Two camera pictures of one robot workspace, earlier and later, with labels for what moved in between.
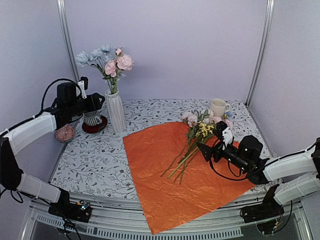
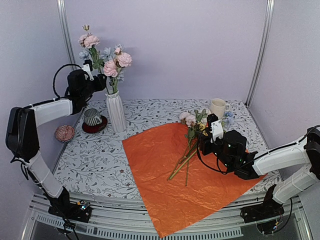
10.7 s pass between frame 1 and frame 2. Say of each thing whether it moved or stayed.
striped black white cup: stayed
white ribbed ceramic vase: stayed
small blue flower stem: stayed
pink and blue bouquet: moved
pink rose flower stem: stayed
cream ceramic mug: stayed
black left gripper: moved
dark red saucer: stayed
